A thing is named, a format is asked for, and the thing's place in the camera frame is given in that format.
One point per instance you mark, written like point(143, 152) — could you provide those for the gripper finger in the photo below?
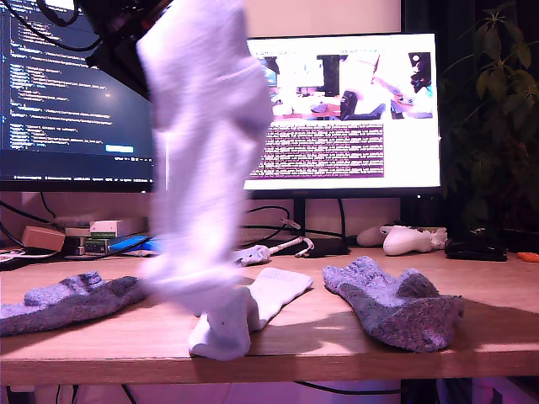
point(122, 67)

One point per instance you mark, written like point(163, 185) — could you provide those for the white ribbed sock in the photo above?
point(269, 290)
point(202, 147)

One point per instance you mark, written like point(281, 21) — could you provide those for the light blue toucan sock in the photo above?
point(252, 254)

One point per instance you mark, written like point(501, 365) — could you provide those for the grey fuzzy sock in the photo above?
point(76, 303)
point(400, 320)

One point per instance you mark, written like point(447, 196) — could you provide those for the dark code computer monitor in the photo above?
point(63, 126)

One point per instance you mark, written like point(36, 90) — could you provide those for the grey fuzzy cloth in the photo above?
point(76, 221)

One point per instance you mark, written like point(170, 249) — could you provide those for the white box green label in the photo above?
point(113, 228)

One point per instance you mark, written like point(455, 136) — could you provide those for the blue pouch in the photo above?
point(130, 243)

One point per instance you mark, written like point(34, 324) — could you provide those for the green white small box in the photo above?
point(92, 246)

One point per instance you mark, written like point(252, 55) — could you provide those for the bright white computer monitor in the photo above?
point(400, 147)

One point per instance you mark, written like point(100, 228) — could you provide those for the white rounded controller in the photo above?
point(369, 237)

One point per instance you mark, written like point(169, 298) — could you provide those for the white game controller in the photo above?
point(404, 242)

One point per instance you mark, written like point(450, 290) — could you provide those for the green leafy house plant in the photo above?
point(497, 126)

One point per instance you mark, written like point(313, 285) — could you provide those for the black case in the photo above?
point(476, 250)

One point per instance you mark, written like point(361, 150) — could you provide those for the small orange thing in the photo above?
point(528, 256)

